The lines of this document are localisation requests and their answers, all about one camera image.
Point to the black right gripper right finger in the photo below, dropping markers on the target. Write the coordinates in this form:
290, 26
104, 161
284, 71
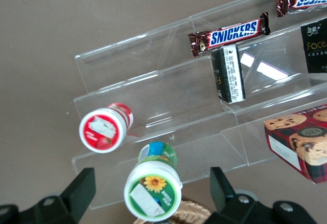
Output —
230, 208

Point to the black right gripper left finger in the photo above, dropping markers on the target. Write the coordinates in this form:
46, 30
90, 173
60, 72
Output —
69, 203

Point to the green gum bottle white lid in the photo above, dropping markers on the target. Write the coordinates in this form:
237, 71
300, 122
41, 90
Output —
153, 198

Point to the red gum bottle white lid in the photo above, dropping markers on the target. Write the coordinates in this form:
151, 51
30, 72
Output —
102, 132

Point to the oval wicker basket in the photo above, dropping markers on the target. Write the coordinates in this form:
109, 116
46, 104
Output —
190, 211

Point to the red plaid cookie box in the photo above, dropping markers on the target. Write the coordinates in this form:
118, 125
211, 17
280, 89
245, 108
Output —
301, 142

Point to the clear acrylic tiered display stand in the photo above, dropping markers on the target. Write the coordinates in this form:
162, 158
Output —
178, 121

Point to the small black tissue box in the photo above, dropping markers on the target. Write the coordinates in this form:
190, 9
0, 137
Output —
224, 75
315, 47

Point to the Snickers chocolate bar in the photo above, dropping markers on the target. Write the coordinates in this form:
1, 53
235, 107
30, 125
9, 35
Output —
230, 34
306, 0

